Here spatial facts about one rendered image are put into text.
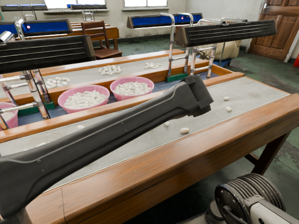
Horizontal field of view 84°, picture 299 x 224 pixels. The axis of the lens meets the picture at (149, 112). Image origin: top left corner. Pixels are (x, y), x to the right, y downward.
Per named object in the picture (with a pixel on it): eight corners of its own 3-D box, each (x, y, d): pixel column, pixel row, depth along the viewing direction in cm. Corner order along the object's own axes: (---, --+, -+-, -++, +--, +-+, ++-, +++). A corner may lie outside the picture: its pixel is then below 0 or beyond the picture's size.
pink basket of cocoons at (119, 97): (161, 103, 101) (162, 89, 96) (120, 114, 91) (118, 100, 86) (142, 86, 121) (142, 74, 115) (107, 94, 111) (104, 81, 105)
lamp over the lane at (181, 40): (276, 35, 90) (282, 20, 86) (184, 48, 66) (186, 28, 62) (262, 33, 96) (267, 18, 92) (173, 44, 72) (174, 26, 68)
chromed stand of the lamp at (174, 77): (187, 77, 134) (196, 14, 108) (167, 82, 126) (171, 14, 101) (174, 70, 148) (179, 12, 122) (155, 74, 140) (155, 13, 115)
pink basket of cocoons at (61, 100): (121, 108, 96) (119, 94, 91) (78, 131, 80) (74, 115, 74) (94, 94, 111) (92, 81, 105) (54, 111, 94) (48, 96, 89)
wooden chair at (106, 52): (106, 85, 277) (95, 24, 226) (91, 78, 300) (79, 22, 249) (125, 77, 305) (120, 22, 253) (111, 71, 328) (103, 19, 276)
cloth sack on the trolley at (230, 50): (238, 58, 326) (245, 38, 305) (212, 65, 296) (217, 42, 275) (216, 52, 366) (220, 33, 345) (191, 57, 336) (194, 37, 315)
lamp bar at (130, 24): (204, 23, 131) (205, 13, 127) (131, 29, 107) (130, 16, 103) (196, 22, 137) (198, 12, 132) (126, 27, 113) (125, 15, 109)
